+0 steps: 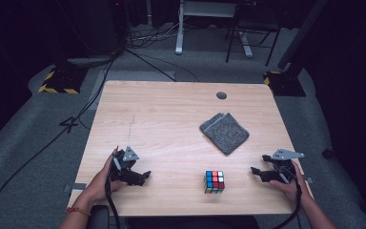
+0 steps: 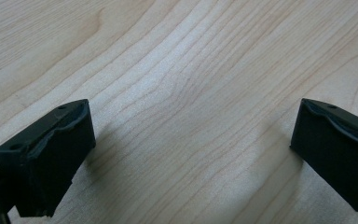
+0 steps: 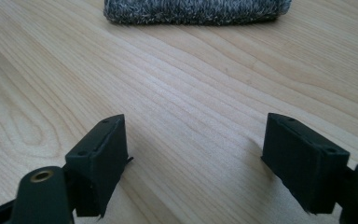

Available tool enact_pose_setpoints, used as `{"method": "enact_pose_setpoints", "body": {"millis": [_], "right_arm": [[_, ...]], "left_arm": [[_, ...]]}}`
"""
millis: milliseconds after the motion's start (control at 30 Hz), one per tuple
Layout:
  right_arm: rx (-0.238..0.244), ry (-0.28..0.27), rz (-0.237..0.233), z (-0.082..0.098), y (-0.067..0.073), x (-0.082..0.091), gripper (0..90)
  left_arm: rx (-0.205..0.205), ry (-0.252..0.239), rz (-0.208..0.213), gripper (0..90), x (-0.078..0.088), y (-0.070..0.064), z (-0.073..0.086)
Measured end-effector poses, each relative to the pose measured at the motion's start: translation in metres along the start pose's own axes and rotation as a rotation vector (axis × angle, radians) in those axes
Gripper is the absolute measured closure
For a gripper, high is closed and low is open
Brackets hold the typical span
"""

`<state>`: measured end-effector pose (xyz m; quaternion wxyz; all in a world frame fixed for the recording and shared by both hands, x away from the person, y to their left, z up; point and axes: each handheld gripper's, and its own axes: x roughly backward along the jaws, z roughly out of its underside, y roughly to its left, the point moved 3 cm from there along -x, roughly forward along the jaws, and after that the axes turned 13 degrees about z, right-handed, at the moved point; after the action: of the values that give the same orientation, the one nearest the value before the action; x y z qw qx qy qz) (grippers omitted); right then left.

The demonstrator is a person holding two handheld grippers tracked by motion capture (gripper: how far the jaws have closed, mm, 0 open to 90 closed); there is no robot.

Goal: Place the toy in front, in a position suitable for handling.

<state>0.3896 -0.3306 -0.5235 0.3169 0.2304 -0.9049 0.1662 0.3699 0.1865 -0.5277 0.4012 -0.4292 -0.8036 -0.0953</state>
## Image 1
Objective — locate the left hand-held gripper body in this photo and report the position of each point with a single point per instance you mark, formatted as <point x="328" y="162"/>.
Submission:
<point x="122" y="166"/>

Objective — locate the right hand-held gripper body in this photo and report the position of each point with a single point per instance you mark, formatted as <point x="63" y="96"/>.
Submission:
<point x="284" y="168"/>

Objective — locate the multicoloured puzzle cube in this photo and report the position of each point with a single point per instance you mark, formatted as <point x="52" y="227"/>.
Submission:
<point x="214" y="182"/>

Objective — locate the grey cloth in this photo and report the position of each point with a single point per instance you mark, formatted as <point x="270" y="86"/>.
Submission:
<point x="225" y="133"/>

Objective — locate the person's right hand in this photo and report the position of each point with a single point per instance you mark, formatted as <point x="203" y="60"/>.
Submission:
<point x="294" y="189"/>

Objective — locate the person's left hand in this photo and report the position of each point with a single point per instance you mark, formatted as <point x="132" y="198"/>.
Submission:
<point x="100" y="187"/>

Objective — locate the grey tape strip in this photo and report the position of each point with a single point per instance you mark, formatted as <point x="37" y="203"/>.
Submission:
<point x="77" y="186"/>
<point x="309" y="180"/>

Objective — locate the small black floor foot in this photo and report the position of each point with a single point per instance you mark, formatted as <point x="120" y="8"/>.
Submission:
<point x="328" y="153"/>

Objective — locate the black chair armrest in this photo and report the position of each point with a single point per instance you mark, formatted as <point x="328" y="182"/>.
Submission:
<point x="99" y="218"/>

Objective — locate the person's dark clothing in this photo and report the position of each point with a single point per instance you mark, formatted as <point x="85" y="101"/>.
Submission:
<point x="190" y="222"/>

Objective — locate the black yellow striped stand base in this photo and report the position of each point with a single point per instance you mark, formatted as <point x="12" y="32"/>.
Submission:
<point x="284" y="84"/>
<point x="62" y="81"/>

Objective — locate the grey round table grommet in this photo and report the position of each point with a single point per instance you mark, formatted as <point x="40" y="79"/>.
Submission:
<point x="221" y="95"/>

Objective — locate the dark slanted stand pole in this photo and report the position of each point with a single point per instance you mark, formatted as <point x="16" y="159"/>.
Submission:
<point x="301" y="31"/>

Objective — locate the dark equipment cabinet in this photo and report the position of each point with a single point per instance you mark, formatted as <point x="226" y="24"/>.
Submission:
<point x="98" y="28"/>

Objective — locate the black metal chair frame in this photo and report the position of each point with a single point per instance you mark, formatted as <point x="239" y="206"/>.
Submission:
<point x="268" y="28"/>

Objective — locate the white desk frame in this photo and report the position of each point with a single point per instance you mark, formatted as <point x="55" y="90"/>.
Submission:
<point x="179" y="31"/>

